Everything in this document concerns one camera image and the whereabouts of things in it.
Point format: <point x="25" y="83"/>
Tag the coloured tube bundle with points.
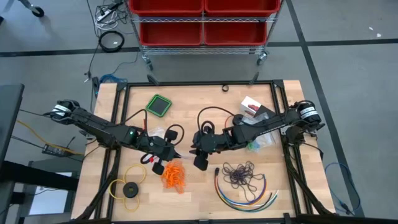
<point x="248" y="208"/>

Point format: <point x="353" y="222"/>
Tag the clear plastic bag pile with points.
<point x="157" y="132"/>

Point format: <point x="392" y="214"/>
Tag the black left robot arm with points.
<point x="93" y="124"/>

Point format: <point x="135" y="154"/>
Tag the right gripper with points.
<point x="208" y="141"/>

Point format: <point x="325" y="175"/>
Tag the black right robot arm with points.
<point x="267" y="124"/>

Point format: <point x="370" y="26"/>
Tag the dark brown rubber band pile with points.
<point x="239" y="174"/>

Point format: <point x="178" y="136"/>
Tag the small black tape roll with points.
<point x="223" y="88"/>

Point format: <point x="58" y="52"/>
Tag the orange rubber band pile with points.
<point x="174" y="179"/>

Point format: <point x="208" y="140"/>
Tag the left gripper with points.
<point x="158" y="146"/>

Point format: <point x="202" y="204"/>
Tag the black rolling workbench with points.
<point x="38" y="12"/>

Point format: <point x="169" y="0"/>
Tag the red plastic bin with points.
<point x="168" y="6"/>
<point x="171" y="32"/>
<point x="242" y="6"/>
<point x="234" y="32"/>

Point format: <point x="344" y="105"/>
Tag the black aluminium table frame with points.
<point x="199" y="83"/>

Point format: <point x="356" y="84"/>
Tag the blue zip ties bag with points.
<point x="253" y="149"/>

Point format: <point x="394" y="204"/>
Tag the black power brick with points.
<point x="53" y="150"/>

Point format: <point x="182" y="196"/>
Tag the green square collapsible container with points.
<point x="158" y="105"/>

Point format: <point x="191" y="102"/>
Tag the green rubber band pile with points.
<point x="250" y="145"/>

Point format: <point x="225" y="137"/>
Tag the black desk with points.
<point x="9" y="118"/>

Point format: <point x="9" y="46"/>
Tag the white power strip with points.
<point x="102" y="15"/>

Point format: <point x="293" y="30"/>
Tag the white box hot dog print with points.
<point x="248" y="104"/>

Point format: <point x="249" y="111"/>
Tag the small black device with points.
<point x="95" y="84"/>

